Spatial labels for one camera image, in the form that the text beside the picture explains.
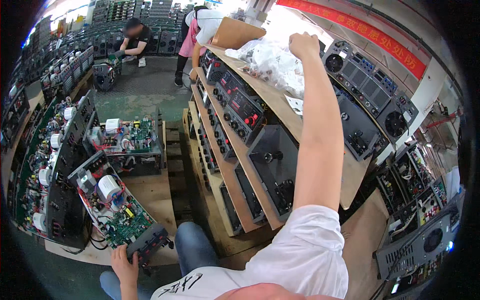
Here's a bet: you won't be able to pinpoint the person's right hand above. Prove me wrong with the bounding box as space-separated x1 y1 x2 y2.
288 32 331 63

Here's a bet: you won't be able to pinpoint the person's left hand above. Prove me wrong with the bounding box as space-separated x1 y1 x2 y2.
110 244 140 287

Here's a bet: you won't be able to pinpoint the clear plastic bag of parts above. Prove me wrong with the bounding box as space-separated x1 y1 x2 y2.
224 35 324 99

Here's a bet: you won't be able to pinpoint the chassis with green board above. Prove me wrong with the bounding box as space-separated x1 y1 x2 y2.
67 150 175 269

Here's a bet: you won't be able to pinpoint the brown cardboard carton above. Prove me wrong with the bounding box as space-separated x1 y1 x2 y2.
211 16 267 51

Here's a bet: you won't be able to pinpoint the white paper sheet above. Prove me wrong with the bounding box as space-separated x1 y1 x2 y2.
284 94 304 116

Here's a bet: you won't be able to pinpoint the red banner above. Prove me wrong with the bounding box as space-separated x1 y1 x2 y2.
277 0 428 80

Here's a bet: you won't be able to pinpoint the long wooden board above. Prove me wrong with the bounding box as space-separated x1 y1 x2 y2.
204 44 373 211

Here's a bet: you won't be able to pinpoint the row of grey fan units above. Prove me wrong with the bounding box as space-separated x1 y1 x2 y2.
322 39 420 144

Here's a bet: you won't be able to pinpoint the black unit with red knobs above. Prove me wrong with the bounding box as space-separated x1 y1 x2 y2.
211 68 268 148

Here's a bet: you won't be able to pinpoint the black panel unit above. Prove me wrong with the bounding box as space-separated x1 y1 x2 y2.
335 93 391 163

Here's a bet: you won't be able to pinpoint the dark grey metal chassis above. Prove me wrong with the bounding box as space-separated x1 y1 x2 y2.
245 124 301 223

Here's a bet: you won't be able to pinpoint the stack of units on boards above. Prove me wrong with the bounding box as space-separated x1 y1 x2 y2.
183 49 286 238

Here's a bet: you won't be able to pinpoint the stacks of finished black units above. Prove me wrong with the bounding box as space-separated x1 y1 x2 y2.
90 0 196 57

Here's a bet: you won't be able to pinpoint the group of open circuit units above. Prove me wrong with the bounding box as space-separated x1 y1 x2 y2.
375 142 451 241

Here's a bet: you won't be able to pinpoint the grey unit with fan grille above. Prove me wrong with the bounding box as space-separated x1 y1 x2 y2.
92 56 123 92

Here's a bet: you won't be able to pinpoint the open chassis with white capacitor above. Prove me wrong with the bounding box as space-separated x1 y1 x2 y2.
82 115 166 177

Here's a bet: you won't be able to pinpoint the person's body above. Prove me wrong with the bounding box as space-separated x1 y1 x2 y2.
150 204 350 300

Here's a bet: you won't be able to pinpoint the person's legs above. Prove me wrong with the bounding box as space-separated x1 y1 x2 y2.
99 221 222 300

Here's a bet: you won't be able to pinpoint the grey vented unit with fan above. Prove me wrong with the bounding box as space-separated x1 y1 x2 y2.
373 195 465 282

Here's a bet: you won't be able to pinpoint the racks of units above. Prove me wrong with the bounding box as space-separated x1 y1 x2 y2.
0 15 95 151

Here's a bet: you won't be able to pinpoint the row of open electronic units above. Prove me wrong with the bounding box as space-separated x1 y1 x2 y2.
14 89 99 250

